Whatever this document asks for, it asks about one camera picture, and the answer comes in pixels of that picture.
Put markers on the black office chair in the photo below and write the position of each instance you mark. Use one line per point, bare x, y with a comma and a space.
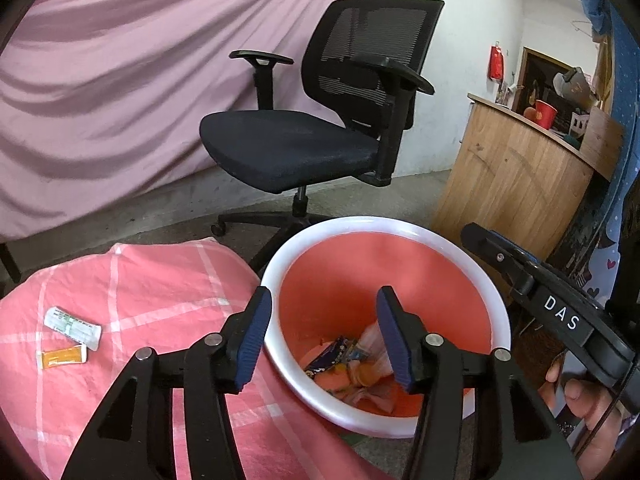
290, 145

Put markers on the pink checked tablecloth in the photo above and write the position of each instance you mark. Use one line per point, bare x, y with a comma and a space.
150, 285

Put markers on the small orange box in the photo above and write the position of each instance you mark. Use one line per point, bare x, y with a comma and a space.
62, 356

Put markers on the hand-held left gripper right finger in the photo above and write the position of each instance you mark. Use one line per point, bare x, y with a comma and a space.
395, 335

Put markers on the red hanging ornament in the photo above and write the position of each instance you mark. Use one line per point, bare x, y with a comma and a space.
496, 62

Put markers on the orange crumpled wrapper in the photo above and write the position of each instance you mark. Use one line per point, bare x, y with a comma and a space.
375, 392

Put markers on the pink hanging cloth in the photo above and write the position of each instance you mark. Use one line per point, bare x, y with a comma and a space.
125, 85

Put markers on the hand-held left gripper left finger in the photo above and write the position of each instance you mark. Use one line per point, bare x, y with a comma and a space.
252, 332

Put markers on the person's right hand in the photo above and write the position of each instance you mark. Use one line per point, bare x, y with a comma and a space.
595, 425

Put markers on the orange bin with white rim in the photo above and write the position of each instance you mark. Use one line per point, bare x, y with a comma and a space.
400, 260

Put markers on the red cup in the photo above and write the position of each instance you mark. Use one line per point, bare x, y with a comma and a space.
546, 112

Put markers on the grey bag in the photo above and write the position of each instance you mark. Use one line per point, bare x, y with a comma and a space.
575, 85

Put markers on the white medicine packet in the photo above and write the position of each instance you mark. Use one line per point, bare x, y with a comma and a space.
72, 327

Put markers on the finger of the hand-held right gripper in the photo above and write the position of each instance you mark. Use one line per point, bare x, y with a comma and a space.
495, 252

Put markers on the wooden cabinet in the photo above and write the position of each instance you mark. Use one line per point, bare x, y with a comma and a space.
510, 180

